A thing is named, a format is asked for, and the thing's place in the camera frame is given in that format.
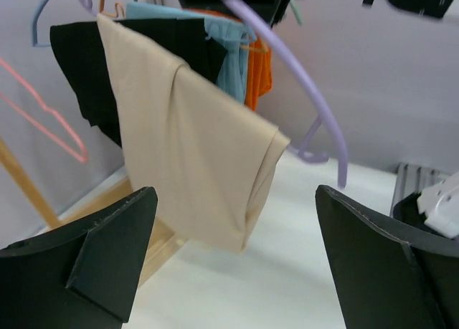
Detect pink hanger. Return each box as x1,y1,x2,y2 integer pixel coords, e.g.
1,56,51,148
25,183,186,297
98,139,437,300
1,59,89,163

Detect wooden clothes rack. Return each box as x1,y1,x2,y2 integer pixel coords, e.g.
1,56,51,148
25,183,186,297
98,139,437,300
1,142,186,286

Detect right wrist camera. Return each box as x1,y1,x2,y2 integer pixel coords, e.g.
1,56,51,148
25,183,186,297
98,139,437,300
417,174,458,241

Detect orange trousers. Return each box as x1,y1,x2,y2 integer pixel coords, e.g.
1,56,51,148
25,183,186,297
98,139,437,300
192,9,273,110

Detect blue hanger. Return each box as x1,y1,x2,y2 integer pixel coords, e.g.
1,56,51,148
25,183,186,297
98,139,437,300
31,0,65,47

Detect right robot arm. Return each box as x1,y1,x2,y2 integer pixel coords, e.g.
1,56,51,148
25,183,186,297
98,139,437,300
179,0,458,240

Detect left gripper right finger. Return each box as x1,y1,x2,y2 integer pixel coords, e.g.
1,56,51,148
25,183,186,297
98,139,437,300
315,185,458,328

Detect beige trousers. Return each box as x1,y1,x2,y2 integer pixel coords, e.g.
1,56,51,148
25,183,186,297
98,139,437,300
97,16,290,253

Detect light blue trousers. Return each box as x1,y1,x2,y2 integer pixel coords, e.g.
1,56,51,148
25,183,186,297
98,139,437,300
126,1,255,103

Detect black trousers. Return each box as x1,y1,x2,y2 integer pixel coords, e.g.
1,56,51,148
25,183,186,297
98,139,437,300
49,19,228,146

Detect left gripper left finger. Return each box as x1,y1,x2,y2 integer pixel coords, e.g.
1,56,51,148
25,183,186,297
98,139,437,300
1,187,158,328

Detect purple hanger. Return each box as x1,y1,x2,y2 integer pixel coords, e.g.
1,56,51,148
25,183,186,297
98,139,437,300
63,0,349,190

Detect aluminium rail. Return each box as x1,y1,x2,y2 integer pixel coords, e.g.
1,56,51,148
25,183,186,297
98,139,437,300
392,163,450,210

